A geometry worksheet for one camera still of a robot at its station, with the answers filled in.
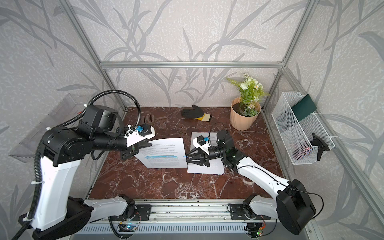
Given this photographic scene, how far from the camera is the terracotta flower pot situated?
0.96 meters

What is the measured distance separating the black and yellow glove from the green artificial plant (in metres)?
0.27

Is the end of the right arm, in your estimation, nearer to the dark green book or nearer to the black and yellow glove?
the dark green book

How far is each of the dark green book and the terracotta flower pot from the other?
0.25 metres

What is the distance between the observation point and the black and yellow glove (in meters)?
1.15
